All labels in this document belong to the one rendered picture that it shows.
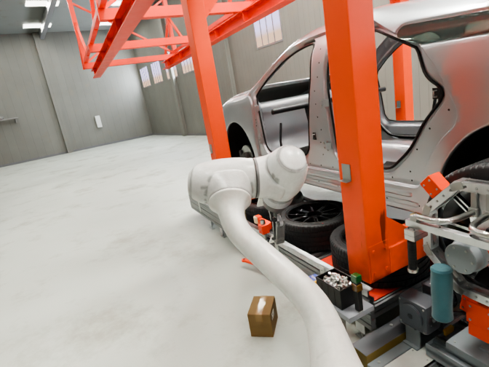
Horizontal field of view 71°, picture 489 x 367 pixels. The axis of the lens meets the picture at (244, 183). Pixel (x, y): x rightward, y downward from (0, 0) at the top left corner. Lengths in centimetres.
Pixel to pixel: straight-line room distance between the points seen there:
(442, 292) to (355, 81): 102
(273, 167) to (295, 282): 26
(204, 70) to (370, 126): 200
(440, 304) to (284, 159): 124
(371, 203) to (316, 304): 125
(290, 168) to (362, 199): 109
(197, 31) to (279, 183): 277
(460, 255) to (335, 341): 104
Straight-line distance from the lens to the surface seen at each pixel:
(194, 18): 349
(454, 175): 180
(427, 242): 192
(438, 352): 225
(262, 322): 251
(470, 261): 162
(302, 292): 70
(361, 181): 181
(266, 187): 82
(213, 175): 80
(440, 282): 178
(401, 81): 510
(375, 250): 199
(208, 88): 342
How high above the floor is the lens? 162
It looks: 15 degrees down
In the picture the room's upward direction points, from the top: 10 degrees counter-clockwise
